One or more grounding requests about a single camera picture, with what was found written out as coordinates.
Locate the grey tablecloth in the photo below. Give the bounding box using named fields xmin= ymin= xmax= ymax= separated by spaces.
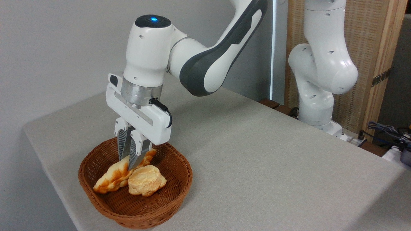
xmin=22 ymin=74 xmax=411 ymax=231

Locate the wooden woven screen panel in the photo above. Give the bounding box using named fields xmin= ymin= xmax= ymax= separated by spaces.
xmin=284 ymin=0 xmax=408 ymax=142

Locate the round pale bread roll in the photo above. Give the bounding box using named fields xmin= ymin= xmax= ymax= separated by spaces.
xmin=128 ymin=165 xmax=167 ymax=197

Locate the long croissant bread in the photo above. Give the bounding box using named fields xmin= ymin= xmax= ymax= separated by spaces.
xmin=93 ymin=148 xmax=157 ymax=194

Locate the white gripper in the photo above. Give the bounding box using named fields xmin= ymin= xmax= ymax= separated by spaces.
xmin=106 ymin=73 xmax=173 ymax=171

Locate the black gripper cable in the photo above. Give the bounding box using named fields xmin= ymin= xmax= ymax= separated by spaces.
xmin=149 ymin=98 xmax=173 ymax=128

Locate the brown wicker basket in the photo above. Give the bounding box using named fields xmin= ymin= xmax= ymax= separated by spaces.
xmin=78 ymin=137 xmax=193 ymax=230

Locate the dark blue cable bundle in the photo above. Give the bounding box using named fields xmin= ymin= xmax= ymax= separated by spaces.
xmin=358 ymin=121 xmax=411 ymax=149

